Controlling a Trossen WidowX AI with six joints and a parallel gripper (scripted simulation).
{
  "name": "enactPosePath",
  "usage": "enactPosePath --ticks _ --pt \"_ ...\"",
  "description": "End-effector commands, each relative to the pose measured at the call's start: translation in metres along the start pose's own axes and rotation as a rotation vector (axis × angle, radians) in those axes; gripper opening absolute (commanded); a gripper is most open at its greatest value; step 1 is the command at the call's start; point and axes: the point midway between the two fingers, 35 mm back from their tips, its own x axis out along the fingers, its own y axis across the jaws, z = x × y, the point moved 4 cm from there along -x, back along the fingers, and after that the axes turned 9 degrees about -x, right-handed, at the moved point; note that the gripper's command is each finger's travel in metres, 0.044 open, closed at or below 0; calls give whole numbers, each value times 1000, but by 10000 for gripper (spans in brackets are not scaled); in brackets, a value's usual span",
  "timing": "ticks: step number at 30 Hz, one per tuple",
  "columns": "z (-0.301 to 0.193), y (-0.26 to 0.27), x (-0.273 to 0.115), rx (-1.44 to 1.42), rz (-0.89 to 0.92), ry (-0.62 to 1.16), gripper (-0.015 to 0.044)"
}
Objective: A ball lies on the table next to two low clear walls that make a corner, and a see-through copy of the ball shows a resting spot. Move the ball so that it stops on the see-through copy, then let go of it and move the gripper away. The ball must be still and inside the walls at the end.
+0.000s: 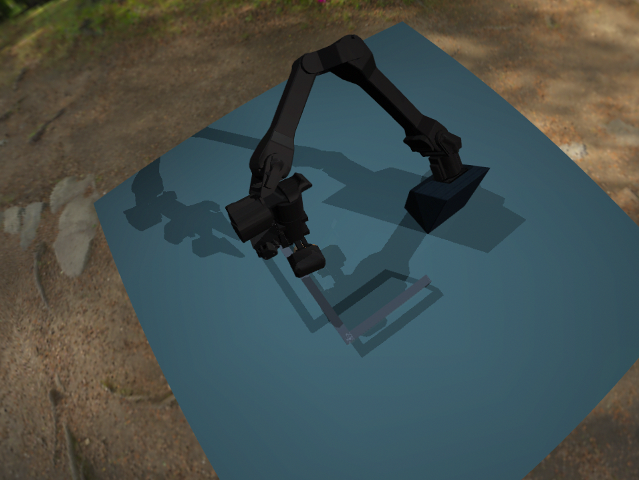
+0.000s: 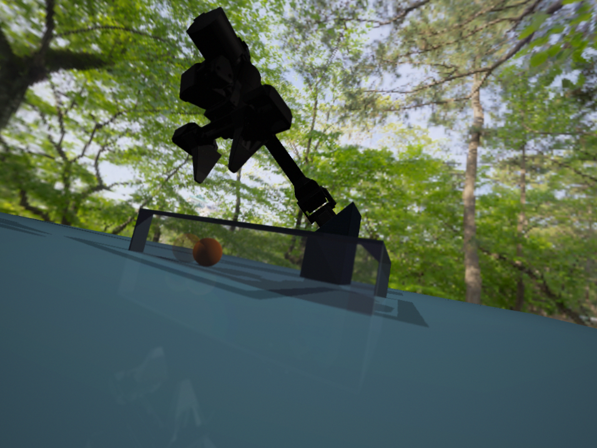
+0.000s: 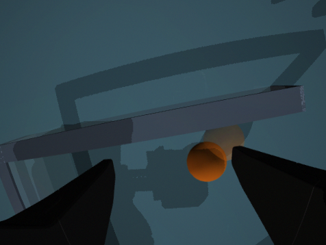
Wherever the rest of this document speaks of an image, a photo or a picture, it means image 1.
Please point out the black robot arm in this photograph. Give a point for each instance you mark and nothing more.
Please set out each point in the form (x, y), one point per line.
(350, 59)

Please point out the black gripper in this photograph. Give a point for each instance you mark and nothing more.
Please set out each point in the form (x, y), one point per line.
(308, 258)

